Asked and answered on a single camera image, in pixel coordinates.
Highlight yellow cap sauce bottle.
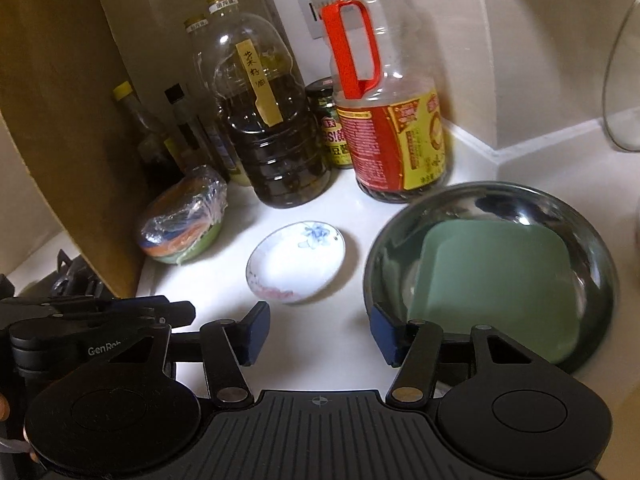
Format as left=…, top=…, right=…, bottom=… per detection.
left=112, top=81, right=171, bottom=181

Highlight large dark oil bottle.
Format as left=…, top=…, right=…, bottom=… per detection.
left=200, top=0, right=333, bottom=210

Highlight plastic wrapped colourful bowls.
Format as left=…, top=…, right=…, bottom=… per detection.
left=139, top=165, right=228, bottom=266

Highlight gold cap oil bottle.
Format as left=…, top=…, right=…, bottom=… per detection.
left=182, top=16, right=256, bottom=188

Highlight red handle clear bottle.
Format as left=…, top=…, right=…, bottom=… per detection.
left=311, top=0, right=448, bottom=204

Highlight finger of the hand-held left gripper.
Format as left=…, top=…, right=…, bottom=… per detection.
left=47, top=296, right=196, bottom=325

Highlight black lid sauce jar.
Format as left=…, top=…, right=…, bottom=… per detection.
left=305, top=78, right=352, bottom=170

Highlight small white floral dish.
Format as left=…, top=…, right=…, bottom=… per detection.
left=245, top=220, right=347, bottom=305

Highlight black cap sauce bottle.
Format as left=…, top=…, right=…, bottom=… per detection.
left=164, top=84, right=213, bottom=173

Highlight green square plate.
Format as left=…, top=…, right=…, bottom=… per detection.
left=406, top=221, right=582, bottom=366

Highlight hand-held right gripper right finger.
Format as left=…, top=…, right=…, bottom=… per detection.
left=370, top=302, right=543, bottom=406

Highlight wooden cutting board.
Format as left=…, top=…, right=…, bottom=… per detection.
left=0, top=0, right=151, bottom=300

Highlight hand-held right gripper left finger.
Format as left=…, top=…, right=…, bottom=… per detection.
left=107, top=301, right=272, bottom=406

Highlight glass pot lid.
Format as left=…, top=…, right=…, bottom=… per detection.
left=601, top=5, right=640, bottom=153

